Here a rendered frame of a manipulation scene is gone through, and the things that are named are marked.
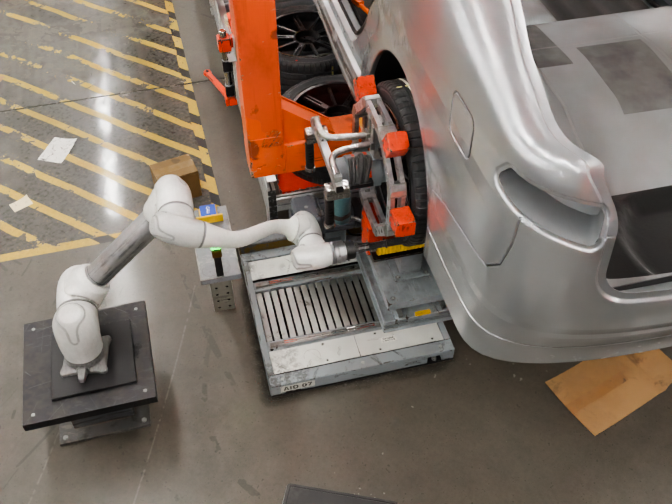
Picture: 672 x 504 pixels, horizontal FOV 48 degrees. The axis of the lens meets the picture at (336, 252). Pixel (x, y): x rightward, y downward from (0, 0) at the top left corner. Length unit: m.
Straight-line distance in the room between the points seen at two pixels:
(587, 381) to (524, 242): 1.54
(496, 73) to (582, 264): 0.55
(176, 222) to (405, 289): 1.17
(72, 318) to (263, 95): 1.17
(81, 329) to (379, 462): 1.28
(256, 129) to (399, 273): 0.90
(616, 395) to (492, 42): 1.87
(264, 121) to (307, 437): 1.34
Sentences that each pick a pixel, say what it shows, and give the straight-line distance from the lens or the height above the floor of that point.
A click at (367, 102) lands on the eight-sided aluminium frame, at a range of 2.92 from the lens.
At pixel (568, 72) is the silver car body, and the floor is 1.05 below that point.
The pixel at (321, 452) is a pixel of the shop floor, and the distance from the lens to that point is 3.22.
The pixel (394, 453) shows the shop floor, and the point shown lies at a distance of 3.22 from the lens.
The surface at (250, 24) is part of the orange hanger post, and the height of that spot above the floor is 1.29.
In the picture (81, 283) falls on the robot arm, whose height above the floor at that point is 0.58.
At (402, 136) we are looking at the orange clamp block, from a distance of 2.72.
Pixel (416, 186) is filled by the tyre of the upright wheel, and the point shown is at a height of 0.99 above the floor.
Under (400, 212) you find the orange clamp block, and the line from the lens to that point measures 2.81.
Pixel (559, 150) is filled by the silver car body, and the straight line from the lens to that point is 1.96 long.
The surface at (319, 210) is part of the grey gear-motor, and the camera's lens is 3.51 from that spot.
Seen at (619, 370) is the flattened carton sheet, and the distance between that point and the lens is 3.63.
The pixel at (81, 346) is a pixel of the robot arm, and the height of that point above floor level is 0.48.
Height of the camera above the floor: 2.83
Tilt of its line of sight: 47 degrees down
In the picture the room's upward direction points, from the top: straight up
